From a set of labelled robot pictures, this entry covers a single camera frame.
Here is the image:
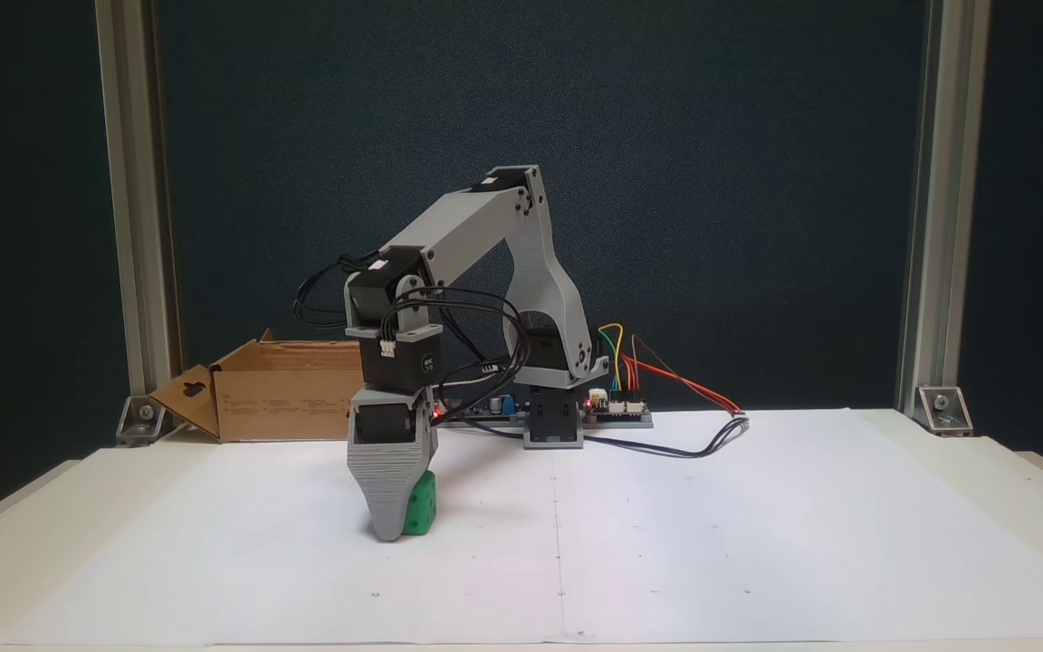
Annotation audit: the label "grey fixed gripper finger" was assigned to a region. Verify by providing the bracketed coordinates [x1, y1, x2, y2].
[347, 448, 423, 542]

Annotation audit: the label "green die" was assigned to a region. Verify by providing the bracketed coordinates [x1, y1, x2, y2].
[402, 470, 439, 536]

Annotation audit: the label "blue circuit board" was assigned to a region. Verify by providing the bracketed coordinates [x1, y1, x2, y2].
[435, 385, 524, 428]

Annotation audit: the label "open cardboard box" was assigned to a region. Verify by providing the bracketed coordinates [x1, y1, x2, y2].
[148, 331, 367, 445]

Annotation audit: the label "circuit board with white connector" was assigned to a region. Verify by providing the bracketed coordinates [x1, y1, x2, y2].
[583, 388, 654, 428]

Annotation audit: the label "yellow green blue jumper wires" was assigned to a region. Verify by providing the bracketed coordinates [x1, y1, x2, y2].
[596, 323, 627, 392]

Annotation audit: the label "metal corner bracket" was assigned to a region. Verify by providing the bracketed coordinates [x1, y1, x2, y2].
[116, 395, 167, 446]
[916, 387, 973, 437]

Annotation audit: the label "black cable on table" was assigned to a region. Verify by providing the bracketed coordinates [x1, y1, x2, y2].
[440, 415, 751, 459]

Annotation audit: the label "red orange jumper wires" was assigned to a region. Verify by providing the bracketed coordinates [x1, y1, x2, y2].
[621, 335, 747, 419]

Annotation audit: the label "aluminium profile post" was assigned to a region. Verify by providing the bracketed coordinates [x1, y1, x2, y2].
[897, 0, 993, 417]
[94, 0, 183, 427]

